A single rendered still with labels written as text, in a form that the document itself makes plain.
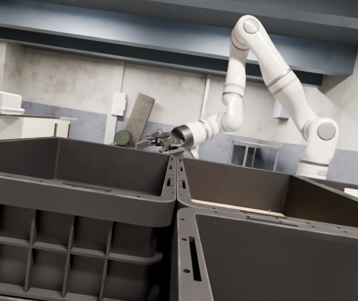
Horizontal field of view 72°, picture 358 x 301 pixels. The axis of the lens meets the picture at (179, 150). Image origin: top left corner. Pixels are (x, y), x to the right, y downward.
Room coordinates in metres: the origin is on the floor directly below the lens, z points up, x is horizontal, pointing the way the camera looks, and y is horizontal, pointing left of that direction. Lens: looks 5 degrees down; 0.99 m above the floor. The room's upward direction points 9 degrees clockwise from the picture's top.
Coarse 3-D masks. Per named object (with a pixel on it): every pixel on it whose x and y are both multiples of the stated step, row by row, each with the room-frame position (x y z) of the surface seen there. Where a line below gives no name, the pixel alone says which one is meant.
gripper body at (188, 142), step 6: (180, 126) 0.74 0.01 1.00; (186, 126) 0.73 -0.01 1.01; (168, 132) 0.75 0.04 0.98; (174, 132) 0.74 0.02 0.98; (180, 132) 0.72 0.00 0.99; (186, 132) 0.72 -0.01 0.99; (162, 138) 0.72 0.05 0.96; (168, 138) 0.72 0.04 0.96; (180, 138) 0.72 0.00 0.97; (186, 138) 0.71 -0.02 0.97; (192, 138) 0.72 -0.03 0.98; (162, 144) 0.71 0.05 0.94; (174, 144) 0.70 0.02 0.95; (180, 144) 0.70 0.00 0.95; (186, 144) 0.72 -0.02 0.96; (192, 144) 0.73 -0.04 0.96
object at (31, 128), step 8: (24, 120) 5.71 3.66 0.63; (32, 120) 5.99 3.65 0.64; (40, 120) 6.28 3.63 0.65; (48, 120) 6.64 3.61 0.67; (56, 120) 7.01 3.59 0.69; (64, 120) 7.46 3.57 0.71; (24, 128) 5.75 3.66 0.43; (32, 128) 6.02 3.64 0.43; (40, 128) 6.32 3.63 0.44; (48, 128) 6.68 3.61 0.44; (64, 128) 7.51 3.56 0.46; (24, 136) 5.77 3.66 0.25; (32, 136) 6.05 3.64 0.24; (40, 136) 6.36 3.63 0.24; (48, 136) 6.73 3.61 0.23; (64, 136) 7.57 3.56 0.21
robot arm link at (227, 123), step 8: (224, 96) 0.84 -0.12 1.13; (232, 96) 0.82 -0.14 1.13; (240, 96) 0.83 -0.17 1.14; (224, 104) 0.86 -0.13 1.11; (232, 104) 0.81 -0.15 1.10; (240, 104) 0.83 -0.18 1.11; (224, 112) 0.83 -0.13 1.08; (232, 112) 0.80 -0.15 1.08; (240, 112) 0.82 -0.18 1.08; (224, 120) 0.80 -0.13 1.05; (232, 120) 0.79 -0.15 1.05; (240, 120) 0.81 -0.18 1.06; (224, 128) 0.81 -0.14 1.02; (232, 128) 0.80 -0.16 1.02
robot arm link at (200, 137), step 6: (192, 126) 0.74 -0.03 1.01; (198, 126) 0.75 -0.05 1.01; (192, 132) 0.73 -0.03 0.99; (198, 132) 0.74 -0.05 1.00; (204, 132) 0.75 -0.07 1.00; (198, 138) 0.74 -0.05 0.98; (204, 138) 0.76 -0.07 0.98; (198, 144) 0.76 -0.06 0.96; (186, 150) 0.79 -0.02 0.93; (192, 150) 0.76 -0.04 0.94; (192, 156) 0.76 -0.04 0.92; (198, 156) 0.77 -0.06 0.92
